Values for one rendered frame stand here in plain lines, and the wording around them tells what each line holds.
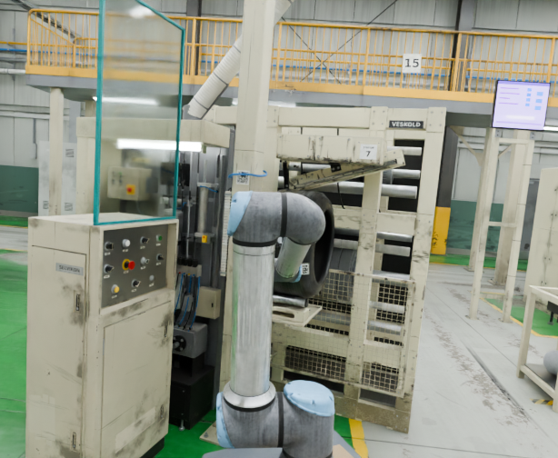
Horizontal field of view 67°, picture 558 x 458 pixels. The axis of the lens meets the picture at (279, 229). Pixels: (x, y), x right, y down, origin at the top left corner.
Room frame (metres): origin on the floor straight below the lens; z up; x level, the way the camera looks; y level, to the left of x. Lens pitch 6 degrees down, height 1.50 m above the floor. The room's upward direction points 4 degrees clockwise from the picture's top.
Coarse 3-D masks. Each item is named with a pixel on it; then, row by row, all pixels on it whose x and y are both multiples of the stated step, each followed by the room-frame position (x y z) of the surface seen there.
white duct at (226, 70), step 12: (276, 0) 2.55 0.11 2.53; (288, 0) 2.56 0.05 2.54; (276, 12) 2.57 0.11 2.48; (240, 36) 2.64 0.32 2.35; (240, 48) 2.63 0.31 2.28; (228, 60) 2.65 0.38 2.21; (216, 72) 2.68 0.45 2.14; (228, 72) 2.67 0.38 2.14; (204, 84) 2.72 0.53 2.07; (216, 84) 2.68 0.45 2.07; (204, 96) 2.71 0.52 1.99; (216, 96) 2.73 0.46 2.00; (192, 108) 2.73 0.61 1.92; (204, 108) 2.74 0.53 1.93
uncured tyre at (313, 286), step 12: (276, 192) 2.21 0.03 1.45; (288, 192) 2.19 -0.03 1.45; (300, 192) 2.18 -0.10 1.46; (312, 192) 2.18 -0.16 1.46; (324, 204) 2.16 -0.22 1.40; (324, 216) 2.45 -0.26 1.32; (324, 240) 2.49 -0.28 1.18; (276, 252) 2.00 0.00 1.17; (312, 252) 2.00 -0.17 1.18; (324, 252) 2.47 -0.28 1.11; (312, 264) 2.02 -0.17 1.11; (324, 264) 2.42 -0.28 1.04; (312, 276) 2.04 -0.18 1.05; (324, 276) 2.30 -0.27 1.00; (276, 288) 2.09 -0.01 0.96; (288, 288) 2.06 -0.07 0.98; (300, 288) 2.03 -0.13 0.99; (312, 288) 2.07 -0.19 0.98
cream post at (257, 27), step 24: (264, 0) 2.27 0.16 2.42; (264, 24) 2.28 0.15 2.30; (264, 48) 2.30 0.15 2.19; (240, 72) 2.31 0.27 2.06; (264, 72) 2.32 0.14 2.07; (240, 96) 2.31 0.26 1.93; (264, 96) 2.34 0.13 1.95; (240, 120) 2.31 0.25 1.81; (264, 120) 2.36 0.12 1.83; (240, 144) 2.30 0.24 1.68; (240, 168) 2.30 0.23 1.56; (216, 432) 2.32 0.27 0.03
